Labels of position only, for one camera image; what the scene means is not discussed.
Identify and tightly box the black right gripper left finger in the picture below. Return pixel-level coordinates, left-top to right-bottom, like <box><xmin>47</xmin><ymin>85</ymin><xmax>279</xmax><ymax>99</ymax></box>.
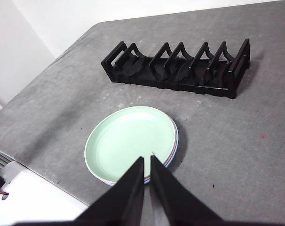
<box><xmin>73</xmin><ymin>156</ymin><xmax>146</xmax><ymax>226</ymax></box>

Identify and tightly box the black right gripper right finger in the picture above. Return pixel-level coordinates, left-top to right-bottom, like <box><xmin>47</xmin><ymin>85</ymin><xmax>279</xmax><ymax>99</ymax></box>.
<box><xmin>150</xmin><ymin>155</ymin><xmax>224</xmax><ymax>226</ymax></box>

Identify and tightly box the pink plate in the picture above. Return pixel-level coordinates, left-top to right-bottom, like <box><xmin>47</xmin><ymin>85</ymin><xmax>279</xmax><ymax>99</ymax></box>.
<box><xmin>142</xmin><ymin>119</ymin><xmax>178</xmax><ymax>184</ymax></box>

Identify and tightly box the blue plate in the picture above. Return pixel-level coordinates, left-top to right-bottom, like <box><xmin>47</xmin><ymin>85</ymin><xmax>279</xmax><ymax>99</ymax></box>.
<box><xmin>102</xmin><ymin>121</ymin><xmax>180</xmax><ymax>187</ymax></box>

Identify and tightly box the green plate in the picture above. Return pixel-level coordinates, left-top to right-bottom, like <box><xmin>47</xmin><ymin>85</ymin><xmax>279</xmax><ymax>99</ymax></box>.
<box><xmin>84</xmin><ymin>105</ymin><xmax>176</xmax><ymax>183</ymax></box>

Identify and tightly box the black plate rack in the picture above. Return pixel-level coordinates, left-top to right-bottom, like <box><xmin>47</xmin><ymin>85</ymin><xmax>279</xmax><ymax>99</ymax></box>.
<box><xmin>100</xmin><ymin>38</ymin><xmax>252</xmax><ymax>99</ymax></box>

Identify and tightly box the white device box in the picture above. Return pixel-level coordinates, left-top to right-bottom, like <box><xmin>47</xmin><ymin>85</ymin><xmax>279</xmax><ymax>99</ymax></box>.
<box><xmin>1</xmin><ymin>161</ymin><xmax>25</xmax><ymax>184</ymax></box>

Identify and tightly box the grey ribbed panel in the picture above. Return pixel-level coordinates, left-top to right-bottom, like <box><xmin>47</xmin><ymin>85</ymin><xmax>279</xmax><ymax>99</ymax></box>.
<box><xmin>0</xmin><ymin>147</ymin><xmax>14</xmax><ymax>175</ymax></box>

